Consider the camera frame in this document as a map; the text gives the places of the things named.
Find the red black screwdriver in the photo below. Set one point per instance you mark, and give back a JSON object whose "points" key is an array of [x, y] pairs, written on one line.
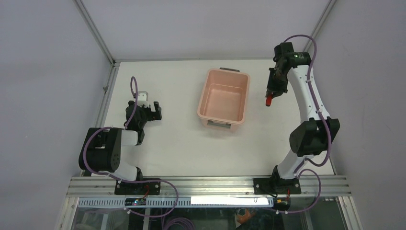
{"points": [[268, 100]]}

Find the orange object under table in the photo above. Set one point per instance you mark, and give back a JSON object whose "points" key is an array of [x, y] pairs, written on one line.
{"points": [[244, 214]]}

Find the pink plastic bin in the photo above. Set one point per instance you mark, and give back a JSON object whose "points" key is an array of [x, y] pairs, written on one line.
{"points": [[224, 99]]}

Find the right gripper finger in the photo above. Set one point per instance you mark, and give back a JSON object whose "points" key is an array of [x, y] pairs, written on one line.
{"points": [[280, 92], [270, 92]]}

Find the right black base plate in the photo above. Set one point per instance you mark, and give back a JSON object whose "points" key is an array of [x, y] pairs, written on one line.
{"points": [[274, 186]]}

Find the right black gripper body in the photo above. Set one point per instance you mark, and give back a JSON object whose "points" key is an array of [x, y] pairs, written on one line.
{"points": [[277, 80]]}

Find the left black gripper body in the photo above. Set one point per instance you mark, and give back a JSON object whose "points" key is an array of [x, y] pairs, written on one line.
{"points": [[145, 113]]}

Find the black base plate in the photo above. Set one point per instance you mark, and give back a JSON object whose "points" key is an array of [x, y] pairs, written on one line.
{"points": [[137, 189], [274, 186]]}

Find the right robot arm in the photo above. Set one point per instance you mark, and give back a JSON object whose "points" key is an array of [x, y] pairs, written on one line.
{"points": [[317, 129]]}

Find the white slotted cable duct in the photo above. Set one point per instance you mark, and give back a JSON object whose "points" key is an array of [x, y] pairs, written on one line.
{"points": [[185, 202]]}

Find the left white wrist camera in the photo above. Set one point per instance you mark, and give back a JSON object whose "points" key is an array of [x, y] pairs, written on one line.
{"points": [[142, 99]]}

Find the aluminium mounting rail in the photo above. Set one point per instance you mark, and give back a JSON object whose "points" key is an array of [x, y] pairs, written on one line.
{"points": [[187, 186]]}

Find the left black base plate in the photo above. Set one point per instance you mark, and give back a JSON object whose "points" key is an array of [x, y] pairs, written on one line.
{"points": [[137, 189]]}

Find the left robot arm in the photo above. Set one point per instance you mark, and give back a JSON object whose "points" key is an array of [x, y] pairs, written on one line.
{"points": [[101, 151]]}

